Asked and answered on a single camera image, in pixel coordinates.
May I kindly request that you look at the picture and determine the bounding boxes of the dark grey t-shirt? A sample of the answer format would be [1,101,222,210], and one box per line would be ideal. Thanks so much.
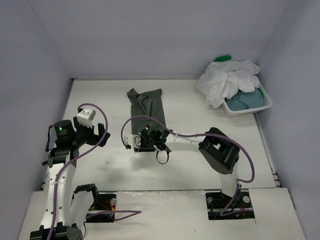
[126,88,166,135]

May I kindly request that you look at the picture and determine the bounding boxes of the white t-shirt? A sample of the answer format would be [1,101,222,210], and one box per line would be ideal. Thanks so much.
[195,60,261,109]

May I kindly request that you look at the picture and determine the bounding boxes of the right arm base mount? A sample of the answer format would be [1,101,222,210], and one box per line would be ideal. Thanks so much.
[205,189,255,221]

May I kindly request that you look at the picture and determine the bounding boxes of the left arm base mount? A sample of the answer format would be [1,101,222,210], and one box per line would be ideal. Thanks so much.
[85,192,117,223]

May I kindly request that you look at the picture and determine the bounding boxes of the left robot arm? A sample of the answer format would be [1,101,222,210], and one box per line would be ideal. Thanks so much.
[29,109,110,240]

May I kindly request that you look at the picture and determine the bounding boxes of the light blue t-shirt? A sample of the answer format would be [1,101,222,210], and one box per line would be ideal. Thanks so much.
[225,88,264,111]

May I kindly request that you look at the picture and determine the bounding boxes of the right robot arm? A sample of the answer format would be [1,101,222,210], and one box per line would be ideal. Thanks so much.
[129,125,240,206]

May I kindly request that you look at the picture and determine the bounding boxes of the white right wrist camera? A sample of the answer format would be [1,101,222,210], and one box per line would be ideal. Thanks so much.
[124,134,141,149]

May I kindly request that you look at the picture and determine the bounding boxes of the white plastic laundry basket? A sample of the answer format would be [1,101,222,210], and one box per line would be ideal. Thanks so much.
[221,85,273,117]

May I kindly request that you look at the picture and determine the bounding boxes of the green t-shirt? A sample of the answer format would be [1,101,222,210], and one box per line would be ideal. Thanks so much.
[213,55,261,102]

